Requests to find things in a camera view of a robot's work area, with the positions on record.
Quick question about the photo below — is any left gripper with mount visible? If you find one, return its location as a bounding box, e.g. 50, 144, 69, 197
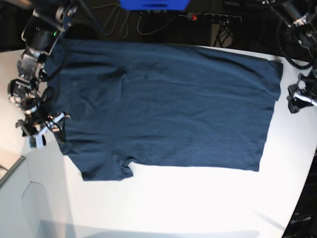
287, 74, 317, 114

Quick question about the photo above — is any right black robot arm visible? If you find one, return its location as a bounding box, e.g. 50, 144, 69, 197
7, 0, 79, 148

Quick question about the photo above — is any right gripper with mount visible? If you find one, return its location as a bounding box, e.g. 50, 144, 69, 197
15, 112, 71, 149

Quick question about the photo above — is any dark blue t-shirt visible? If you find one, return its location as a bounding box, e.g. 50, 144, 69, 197
45, 39, 283, 181

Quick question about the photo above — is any blue plastic bin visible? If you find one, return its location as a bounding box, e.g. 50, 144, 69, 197
119, 0, 190, 11

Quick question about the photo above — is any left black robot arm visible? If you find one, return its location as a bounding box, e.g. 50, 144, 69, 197
260, 0, 317, 114

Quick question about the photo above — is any black power strip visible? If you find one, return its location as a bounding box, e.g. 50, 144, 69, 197
186, 12, 242, 24

